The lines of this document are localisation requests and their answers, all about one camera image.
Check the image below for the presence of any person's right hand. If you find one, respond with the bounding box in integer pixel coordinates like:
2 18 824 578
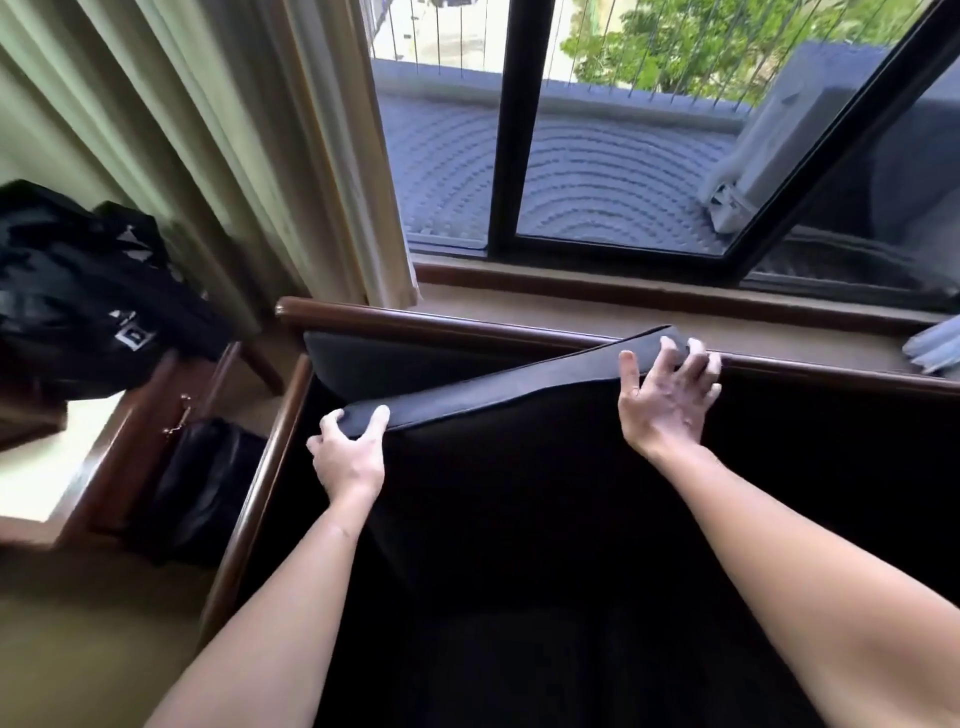
617 335 724 460

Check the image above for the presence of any person's left hand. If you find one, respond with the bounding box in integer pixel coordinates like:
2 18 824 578
306 405 392 513

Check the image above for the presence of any black seat cushion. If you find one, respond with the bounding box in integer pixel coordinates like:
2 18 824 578
337 324 759 601

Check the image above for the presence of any person's right forearm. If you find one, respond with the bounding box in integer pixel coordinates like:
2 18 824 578
637 441 960 728

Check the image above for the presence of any person's left forearm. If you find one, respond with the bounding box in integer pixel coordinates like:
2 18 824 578
142 489 385 728

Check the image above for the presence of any black back cushion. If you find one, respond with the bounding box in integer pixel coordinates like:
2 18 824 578
303 330 605 404

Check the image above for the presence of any brown wooden window sill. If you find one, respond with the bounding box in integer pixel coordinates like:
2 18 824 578
409 253 960 340

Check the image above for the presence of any plain black bag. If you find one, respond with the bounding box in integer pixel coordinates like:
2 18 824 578
129 417 269 573

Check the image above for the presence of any white cloth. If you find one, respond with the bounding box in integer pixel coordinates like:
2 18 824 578
901 314 960 377

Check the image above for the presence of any grey outdoor air conditioner unit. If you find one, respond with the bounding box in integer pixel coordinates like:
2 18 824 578
697 40 960 252

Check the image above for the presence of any brown wooden desk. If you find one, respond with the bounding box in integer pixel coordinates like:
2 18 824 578
0 339 288 555

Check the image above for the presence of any black bag with white patches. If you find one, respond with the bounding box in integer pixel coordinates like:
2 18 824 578
0 178 238 400

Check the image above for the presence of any green tree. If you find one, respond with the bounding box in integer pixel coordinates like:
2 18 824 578
558 0 933 108

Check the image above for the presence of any beige curtain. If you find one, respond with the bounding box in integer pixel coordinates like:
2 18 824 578
0 0 421 340

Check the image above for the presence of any dark wooden sofa frame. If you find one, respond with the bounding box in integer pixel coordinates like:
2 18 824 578
197 296 960 657

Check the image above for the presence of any black window frame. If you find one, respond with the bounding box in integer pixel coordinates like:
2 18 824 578
358 0 960 313

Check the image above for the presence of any wire balcony railing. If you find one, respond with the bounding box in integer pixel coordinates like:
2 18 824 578
363 0 905 115

